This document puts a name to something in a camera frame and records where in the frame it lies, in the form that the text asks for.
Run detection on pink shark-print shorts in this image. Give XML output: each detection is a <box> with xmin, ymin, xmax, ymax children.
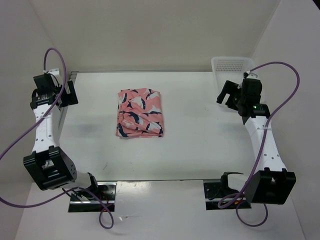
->
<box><xmin>115</xmin><ymin>88</ymin><xmax>165</xmax><ymax>139</ymax></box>

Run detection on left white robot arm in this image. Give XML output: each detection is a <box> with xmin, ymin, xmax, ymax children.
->
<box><xmin>23</xmin><ymin>68</ymin><xmax>100</xmax><ymax>200</ymax></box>

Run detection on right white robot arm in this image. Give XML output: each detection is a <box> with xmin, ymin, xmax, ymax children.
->
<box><xmin>217</xmin><ymin>78</ymin><xmax>296</xmax><ymax>205</ymax></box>

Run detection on white perforated plastic basket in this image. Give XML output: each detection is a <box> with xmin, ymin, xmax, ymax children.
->
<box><xmin>211</xmin><ymin>56</ymin><xmax>255</xmax><ymax>114</ymax></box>

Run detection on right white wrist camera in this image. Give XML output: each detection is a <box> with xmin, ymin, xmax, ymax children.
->
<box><xmin>243</xmin><ymin>71</ymin><xmax>259</xmax><ymax>80</ymax></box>

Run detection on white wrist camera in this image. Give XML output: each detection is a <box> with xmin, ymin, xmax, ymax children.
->
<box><xmin>243</xmin><ymin>71</ymin><xmax>259</xmax><ymax>80</ymax></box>
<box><xmin>45</xmin><ymin>68</ymin><xmax>62</xmax><ymax>82</ymax></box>

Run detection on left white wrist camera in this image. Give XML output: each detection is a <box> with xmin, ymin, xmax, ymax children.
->
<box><xmin>45</xmin><ymin>68</ymin><xmax>62</xmax><ymax>82</ymax></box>

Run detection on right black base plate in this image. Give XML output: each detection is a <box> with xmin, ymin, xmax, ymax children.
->
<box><xmin>203</xmin><ymin>179</ymin><xmax>252</xmax><ymax>211</ymax></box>

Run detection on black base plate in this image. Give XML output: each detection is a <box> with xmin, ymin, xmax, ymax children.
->
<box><xmin>203</xmin><ymin>179</ymin><xmax>252</xmax><ymax>211</ymax></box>
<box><xmin>68</xmin><ymin>181</ymin><xmax>117</xmax><ymax>213</ymax></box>

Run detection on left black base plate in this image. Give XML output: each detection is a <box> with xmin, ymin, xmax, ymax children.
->
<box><xmin>68</xmin><ymin>181</ymin><xmax>117</xmax><ymax>213</ymax></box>

